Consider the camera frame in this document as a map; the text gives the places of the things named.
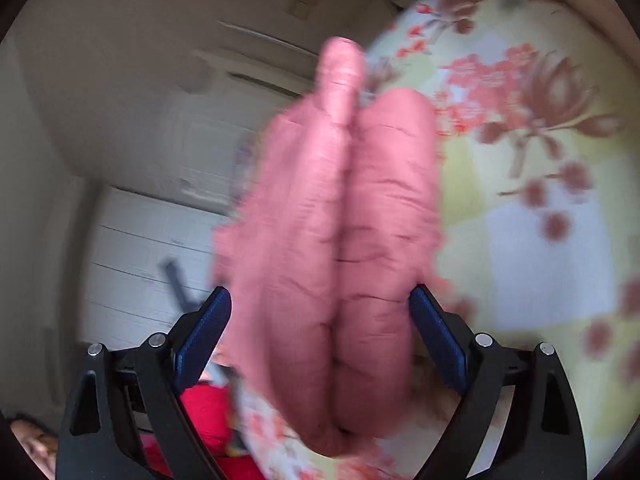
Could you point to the white wooden headboard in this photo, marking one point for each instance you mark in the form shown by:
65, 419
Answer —
220, 130

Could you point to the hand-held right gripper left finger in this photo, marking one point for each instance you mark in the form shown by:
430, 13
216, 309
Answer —
202, 340

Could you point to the white wardrobe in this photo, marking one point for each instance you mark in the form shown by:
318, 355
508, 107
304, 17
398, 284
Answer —
145, 260

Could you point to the pink quilted coat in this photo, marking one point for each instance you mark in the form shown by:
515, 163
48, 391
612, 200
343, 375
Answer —
325, 240

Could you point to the floral bed sheet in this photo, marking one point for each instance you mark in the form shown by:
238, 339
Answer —
525, 210

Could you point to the wall socket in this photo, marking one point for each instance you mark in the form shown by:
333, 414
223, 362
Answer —
306, 0

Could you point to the person's red jacket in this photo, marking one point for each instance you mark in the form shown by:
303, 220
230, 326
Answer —
205, 410

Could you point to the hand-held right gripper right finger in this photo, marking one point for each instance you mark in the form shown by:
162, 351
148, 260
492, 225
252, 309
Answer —
437, 337

